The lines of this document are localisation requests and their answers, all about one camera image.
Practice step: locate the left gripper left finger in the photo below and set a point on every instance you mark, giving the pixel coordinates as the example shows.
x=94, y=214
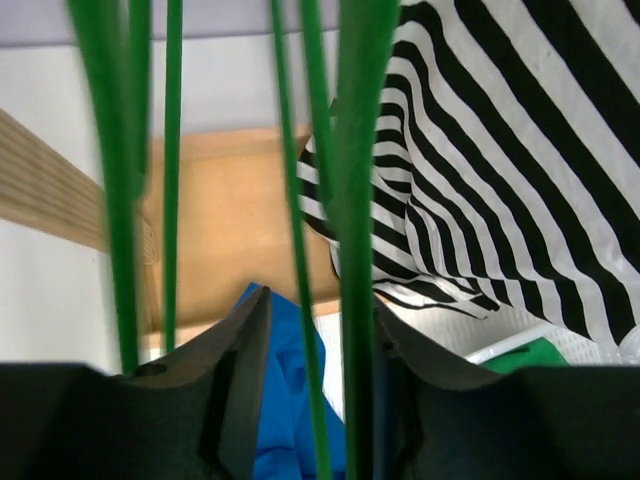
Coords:
x=194, y=413

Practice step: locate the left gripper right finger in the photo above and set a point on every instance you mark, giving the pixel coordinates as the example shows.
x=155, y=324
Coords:
x=430, y=426

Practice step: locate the blue tank top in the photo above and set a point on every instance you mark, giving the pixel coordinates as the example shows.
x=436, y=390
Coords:
x=285, y=443

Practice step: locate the green tank top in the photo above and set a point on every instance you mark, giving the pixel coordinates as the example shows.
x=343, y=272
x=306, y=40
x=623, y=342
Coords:
x=538, y=353

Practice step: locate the green hanger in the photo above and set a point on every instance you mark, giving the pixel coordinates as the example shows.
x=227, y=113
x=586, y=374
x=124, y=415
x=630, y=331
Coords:
x=344, y=141
x=115, y=48

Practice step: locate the black white striped tank top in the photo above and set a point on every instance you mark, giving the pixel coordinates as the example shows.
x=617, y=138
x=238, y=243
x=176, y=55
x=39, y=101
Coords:
x=506, y=164

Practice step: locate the white plastic basket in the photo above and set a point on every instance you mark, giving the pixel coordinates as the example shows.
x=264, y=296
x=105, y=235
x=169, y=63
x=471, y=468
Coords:
x=503, y=342

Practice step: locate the wooden clothes rack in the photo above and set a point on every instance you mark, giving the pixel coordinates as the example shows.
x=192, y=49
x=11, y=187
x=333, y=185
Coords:
x=233, y=225

